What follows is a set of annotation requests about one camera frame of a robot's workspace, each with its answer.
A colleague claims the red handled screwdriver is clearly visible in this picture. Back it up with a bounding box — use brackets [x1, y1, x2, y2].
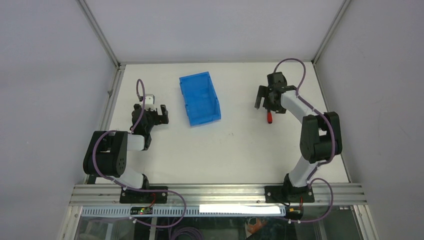
[267, 111, 273, 124]

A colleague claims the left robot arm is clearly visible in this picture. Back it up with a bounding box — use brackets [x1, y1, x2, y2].
[83, 103, 169, 203]

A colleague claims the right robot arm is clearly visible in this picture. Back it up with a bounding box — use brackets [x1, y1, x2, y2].
[254, 72, 343, 203]

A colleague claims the blue plastic bin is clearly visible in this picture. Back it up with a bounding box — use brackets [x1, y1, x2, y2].
[179, 71, 222, 127]

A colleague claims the orange object under table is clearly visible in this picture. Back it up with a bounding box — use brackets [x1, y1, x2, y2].
[245, 217, 268, 235]

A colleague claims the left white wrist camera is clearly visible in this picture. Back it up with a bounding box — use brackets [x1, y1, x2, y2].
[142, 94, 157, 112]

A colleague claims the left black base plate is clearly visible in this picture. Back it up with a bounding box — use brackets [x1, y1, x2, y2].
[119, 185, 168, 205]

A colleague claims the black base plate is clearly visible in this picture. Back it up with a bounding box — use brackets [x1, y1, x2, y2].
[119, 185, 168, 205]
[264, 184, 315, 204]

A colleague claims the white slotted cable duct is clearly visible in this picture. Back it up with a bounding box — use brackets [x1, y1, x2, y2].
[81, 204, 286, 218]

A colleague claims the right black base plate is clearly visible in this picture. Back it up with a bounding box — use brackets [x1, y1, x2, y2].
[264, 184, 315, 204]

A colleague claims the aluminium front rail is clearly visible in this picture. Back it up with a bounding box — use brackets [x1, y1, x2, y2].
[69, 183, 367, 206]

